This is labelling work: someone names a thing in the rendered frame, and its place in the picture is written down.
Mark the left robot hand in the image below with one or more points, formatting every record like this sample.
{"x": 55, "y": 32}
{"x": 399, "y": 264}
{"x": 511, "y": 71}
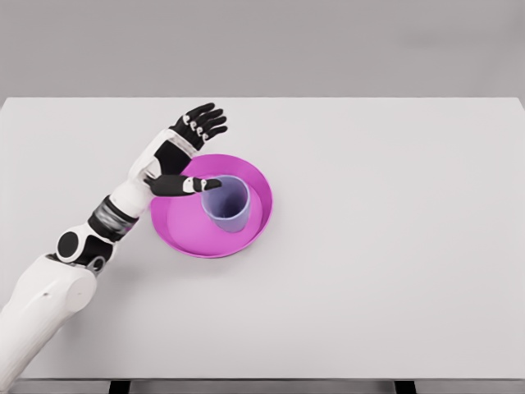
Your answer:
{"x": 172, "y": 158}

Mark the lavender plastic cup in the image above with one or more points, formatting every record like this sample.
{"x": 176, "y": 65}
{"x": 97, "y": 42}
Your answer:
{"x": 229, "y": 205}

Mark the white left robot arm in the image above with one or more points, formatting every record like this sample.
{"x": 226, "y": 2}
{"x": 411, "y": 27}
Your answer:
{"x": 61, "y": 271}

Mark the magenta round plate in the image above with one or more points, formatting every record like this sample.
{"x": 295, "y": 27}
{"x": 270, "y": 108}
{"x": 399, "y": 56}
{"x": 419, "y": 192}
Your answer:
{"x": 213, "y": 221}

